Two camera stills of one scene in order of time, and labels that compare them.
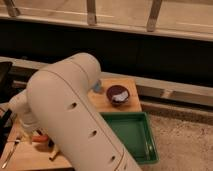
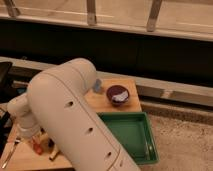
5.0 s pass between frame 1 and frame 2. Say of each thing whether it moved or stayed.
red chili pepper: moved
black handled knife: stayed
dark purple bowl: stayed
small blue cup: stayed
